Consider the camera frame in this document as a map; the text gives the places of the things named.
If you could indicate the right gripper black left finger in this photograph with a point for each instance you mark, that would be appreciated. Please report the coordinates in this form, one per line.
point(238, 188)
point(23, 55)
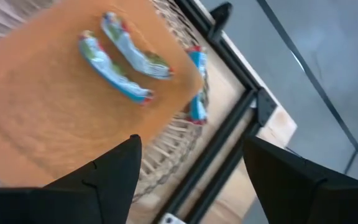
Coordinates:
point(120, 174)

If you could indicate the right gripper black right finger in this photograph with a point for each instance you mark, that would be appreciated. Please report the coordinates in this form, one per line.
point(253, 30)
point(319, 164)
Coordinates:
point(278, 180)

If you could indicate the silver blue granola bar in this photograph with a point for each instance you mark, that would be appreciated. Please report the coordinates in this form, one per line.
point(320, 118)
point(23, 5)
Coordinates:
point(135, 56)
point(197, 109)

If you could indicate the green silver granola bar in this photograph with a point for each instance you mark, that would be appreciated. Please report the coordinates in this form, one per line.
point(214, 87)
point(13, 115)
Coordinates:
point(110, 70)

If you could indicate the round wicker basket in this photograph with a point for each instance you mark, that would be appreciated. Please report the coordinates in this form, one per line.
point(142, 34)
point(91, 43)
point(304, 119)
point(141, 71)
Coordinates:
point(166, 149)

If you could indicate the orange cloth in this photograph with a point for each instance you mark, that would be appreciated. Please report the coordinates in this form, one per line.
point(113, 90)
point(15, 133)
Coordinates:
point(42, 109)

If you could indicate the black table clamp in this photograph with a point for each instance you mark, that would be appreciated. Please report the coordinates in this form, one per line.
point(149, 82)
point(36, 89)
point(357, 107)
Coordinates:
point(221, 15)

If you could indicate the black aluminium table frame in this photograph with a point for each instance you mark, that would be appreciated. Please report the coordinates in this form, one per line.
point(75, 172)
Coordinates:
point(228, 124)

